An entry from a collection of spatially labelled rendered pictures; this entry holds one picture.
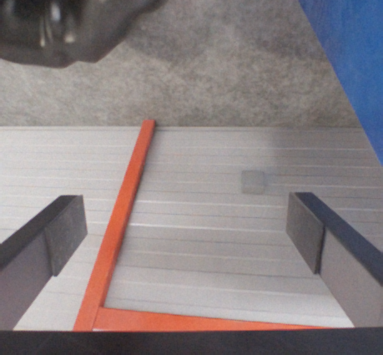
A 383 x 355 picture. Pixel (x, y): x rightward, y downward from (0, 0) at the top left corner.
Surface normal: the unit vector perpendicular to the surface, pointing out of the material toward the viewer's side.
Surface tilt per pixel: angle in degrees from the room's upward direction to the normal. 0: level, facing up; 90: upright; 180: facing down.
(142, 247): 90
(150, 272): 90
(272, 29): 0
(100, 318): 90
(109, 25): 7
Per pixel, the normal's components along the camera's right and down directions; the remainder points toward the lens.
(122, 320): -0.07, -0.67
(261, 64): -0.10, 0.74
